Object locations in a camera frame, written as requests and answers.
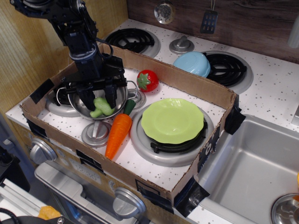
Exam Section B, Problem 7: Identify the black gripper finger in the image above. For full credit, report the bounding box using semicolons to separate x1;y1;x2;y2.
77;90;95;111
104;84;117;108

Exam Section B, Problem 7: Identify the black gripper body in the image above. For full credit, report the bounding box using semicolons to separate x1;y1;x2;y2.
61;44;127;95

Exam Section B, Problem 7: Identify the green toy broccoli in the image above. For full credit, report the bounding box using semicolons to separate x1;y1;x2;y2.
90;97;114;118

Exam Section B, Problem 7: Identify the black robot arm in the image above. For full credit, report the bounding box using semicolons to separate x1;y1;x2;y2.
10;0;127;111

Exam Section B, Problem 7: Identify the silver metal pot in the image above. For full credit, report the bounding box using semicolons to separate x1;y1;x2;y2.
56;81;138;120

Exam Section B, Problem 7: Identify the front left stove burner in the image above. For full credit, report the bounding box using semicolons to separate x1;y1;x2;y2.
46;89;80;118

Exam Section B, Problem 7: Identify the stove burner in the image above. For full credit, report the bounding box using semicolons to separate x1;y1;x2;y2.
105;28;161;58
203;51;254;94
46;89;80;118
130;106;214;167

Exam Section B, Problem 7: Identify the orange toy carrot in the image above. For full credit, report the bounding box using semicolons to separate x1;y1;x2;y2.
105;99;136;160

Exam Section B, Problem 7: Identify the red toy strawberry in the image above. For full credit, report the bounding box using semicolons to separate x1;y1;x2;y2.
136;70;159;92

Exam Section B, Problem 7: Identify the silver front stove knob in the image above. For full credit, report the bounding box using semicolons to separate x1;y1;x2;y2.
81;121;111;147

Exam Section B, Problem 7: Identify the back left stove burner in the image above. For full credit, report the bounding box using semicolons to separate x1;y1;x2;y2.
105;28;161;58

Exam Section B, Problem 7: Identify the cardboard fence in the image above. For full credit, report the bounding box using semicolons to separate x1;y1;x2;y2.
21;47;239;217

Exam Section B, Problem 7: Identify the green plastic plate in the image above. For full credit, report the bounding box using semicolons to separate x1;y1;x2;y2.
141;98;204;144

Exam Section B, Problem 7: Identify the silver oven knob left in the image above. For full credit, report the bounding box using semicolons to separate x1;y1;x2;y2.
29;138;57;165

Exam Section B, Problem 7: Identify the silver oven knob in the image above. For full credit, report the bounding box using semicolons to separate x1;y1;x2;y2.
113;187;146;219
29;138;57;165

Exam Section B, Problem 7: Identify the silver back stove knob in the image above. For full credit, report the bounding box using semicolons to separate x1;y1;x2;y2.
169;36;195;54

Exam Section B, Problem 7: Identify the light blue plastic bowl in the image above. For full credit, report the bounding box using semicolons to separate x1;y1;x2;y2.
173;51;211;77

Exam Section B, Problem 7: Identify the hanging silver ladle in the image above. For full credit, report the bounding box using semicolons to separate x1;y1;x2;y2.
154;0;176;24

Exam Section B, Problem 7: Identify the front right stove burner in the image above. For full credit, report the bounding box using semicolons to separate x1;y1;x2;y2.
130;106;214;167

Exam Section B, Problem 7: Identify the silver oven knob right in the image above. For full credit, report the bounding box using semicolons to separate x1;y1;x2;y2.
113;187;146;219

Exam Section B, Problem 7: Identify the back right stove burner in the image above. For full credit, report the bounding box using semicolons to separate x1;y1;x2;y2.
203;51;254;94

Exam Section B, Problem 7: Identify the hanging silver spatula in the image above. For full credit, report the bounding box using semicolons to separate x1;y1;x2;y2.
200;0;218;34

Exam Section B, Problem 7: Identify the silver sink basin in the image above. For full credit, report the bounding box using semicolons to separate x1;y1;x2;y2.
199;115;299;224

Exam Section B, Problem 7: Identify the silver sink drain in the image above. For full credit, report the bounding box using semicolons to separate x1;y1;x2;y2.
271;193;299;224

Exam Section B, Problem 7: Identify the silver oven door handle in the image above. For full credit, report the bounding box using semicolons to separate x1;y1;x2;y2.
35;163;123;224

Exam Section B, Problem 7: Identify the black cable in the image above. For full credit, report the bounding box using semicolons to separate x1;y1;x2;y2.
0;207;21;224

